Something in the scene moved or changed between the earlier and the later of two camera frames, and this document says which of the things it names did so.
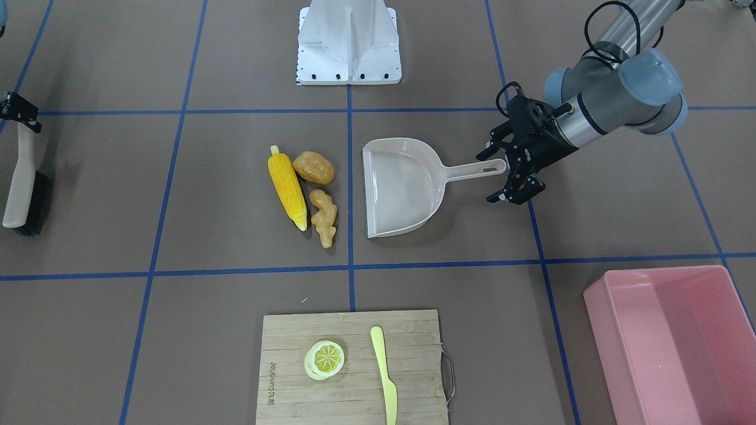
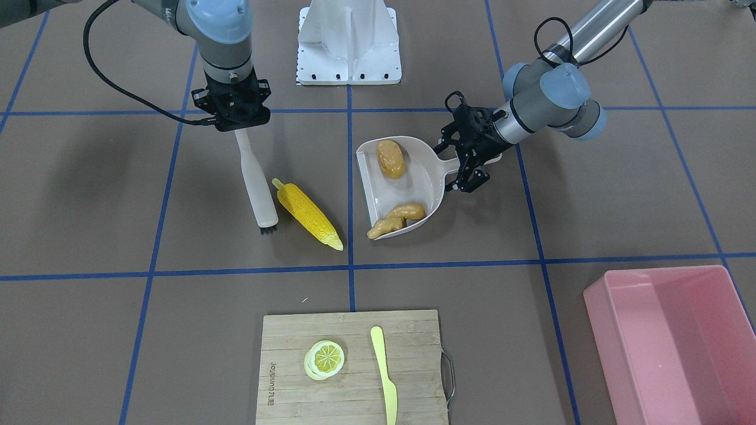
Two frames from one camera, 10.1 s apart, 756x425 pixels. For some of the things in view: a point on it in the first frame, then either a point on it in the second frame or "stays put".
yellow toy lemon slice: x=325 y=358 stays put
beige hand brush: x=28 y=199 -> x=256 y=186
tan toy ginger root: x=323 y=219 -> x=396 y=219
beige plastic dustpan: x=404 y=182 stays put
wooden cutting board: x=286 y=395 stays put
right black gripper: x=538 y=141 -> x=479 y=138
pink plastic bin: x=677 y=346 stays put
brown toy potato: x=313 y=167 -> x=390 y=159
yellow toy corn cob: x=283 y=175 -> x=310 y=216
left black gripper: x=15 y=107 -> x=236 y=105
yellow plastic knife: x=390 y=388 stays put
